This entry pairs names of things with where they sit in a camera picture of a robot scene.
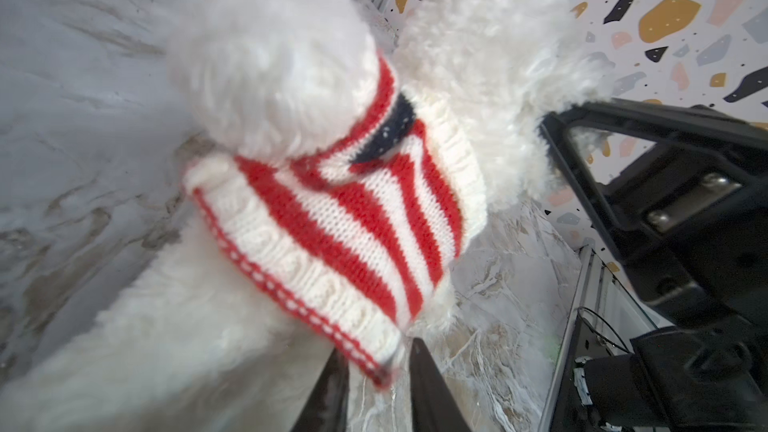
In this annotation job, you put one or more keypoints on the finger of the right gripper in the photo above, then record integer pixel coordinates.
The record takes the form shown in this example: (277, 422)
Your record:
(687, 219)

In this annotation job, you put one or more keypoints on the red white striped sweater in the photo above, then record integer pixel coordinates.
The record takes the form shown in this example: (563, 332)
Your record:
(356, 239)

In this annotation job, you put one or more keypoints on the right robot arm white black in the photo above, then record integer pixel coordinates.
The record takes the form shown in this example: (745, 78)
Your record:
(682, 377)

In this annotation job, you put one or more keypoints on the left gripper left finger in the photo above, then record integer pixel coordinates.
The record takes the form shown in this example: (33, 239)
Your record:
(326, 408)

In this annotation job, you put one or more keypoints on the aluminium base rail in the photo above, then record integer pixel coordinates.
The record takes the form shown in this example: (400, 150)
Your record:
(603, 317)

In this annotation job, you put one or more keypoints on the white plush teddy bear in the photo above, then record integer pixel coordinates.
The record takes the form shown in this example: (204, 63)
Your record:
(273, 81)

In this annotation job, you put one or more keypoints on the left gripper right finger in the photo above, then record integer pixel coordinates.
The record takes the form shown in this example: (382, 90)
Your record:
(433, 406)

